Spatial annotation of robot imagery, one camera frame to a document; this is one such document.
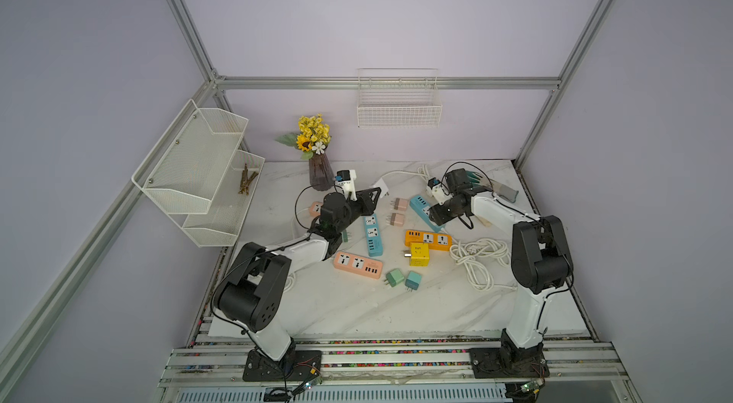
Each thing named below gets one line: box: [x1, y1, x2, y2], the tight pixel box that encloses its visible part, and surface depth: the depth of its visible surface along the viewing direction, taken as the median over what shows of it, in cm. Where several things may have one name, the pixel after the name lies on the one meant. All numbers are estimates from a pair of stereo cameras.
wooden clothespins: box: [237, 162, 259, 196], surface depth 98 cm
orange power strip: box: [403, 229, 454, 252], surface depth 97 cm
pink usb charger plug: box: [393, 197, 409, 212], surface depth 109 cm
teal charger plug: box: [404, 270, 423, 293], surface depth 88 cm
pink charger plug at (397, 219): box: [390, 212, 406, 227], surface depth 103 cm
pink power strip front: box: [333, 250, 384, 280], surface depth 92 cm
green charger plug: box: [383, 268, 405, 288], surface depth 90 cm
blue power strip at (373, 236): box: [364, 212, 383, 257], surface depth 98 cm
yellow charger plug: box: [403, 242, 431, 268], surface depth 92 cm
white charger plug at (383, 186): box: [370, 177, 390, 199], surface depth 88 cm
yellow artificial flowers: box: [273, 113, 333, 161], surface depth 95 cm
